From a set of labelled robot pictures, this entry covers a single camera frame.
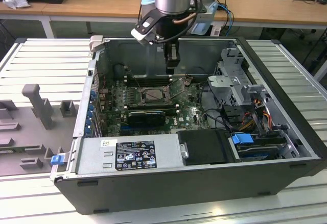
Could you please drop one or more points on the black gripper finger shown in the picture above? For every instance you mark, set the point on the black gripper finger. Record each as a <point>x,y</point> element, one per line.
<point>172,58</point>

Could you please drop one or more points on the silver CPU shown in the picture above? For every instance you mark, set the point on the silver CPU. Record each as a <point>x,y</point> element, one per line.
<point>154,95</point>

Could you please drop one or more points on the black RAM slot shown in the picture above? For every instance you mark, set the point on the black RAM slot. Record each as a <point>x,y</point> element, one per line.
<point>148,83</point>
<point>168,110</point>
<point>143,77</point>
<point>150,104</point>

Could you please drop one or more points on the CPU socket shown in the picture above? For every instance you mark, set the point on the CPU socket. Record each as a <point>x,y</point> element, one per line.
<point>167,94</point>

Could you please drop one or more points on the black disk bay cover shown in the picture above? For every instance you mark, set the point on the black disk bay cover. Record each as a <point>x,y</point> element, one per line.
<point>204,145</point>

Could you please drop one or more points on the blue slot retainer strip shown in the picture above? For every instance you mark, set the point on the blue slot retainer strip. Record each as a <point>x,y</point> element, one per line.
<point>90,113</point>

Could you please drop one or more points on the round coin battery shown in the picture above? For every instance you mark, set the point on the round coin battery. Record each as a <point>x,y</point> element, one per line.
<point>187,81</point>

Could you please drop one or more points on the white power adapter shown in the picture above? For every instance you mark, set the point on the white power adapter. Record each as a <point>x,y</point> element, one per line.
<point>215,31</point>

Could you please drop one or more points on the green motherboard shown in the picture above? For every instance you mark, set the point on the green motherboard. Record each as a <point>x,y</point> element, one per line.
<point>184,106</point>

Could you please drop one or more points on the black cylinder capacitor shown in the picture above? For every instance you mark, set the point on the black cylinder capacitor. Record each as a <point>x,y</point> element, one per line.
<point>118,71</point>

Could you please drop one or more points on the grey metal drive cage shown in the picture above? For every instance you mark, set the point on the grey metal drive cage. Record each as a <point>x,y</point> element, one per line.
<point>224,81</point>

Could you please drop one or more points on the black graphics card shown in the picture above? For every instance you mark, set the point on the black graphics card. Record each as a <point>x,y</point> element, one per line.
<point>145,119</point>

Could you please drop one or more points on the wooden desk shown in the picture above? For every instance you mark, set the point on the wooden desk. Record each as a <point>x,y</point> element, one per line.
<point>89,2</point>

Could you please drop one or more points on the blue disk carrier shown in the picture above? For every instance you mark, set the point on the blue disk carrier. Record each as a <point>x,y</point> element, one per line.
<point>241,139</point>

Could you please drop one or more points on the silver power supply unit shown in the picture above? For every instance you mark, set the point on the silver power supply unit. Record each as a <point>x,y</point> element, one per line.
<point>97,157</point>

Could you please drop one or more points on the black open PC case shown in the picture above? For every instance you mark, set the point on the black open PC case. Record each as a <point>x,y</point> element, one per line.
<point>153,190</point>

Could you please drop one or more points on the crumpled white paper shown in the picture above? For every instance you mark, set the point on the crumpled white paper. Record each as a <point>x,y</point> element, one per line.
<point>15,3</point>

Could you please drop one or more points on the blue case latch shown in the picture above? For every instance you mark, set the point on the blue case latch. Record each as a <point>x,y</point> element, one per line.
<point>57,159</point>

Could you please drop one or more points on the grey parts rack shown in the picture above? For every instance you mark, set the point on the grey parts rack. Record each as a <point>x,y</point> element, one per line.
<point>25,122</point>

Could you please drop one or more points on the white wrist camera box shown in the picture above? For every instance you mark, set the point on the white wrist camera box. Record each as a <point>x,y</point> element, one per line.
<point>141,34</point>

